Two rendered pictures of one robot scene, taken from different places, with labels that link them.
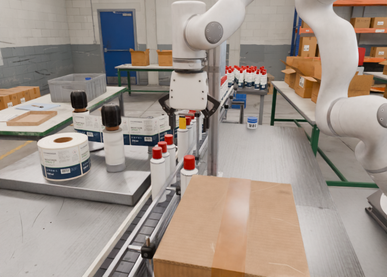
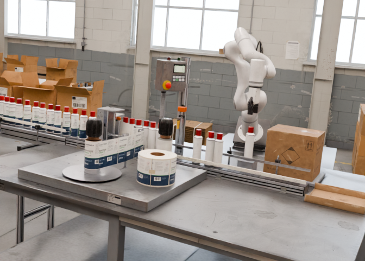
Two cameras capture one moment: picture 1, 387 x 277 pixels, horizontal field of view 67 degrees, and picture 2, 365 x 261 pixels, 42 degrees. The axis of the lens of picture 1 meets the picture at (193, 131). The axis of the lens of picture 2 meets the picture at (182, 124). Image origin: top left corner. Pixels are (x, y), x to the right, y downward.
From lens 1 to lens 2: 2.92 m
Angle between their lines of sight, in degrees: 74
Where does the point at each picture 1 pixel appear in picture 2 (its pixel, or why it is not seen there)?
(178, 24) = (263, 69)
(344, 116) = not seen: hidden behind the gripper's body
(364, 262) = not seen: hidden behind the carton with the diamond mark
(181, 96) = (257, 98)
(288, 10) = not seen: outside the picture
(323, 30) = (245, 65)
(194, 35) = (273, 73)
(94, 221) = (219, 186)
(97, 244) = (241, 187)
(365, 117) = (264, 98)
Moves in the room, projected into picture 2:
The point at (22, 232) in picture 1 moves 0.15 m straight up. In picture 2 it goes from (224, 201) to (227, 172)
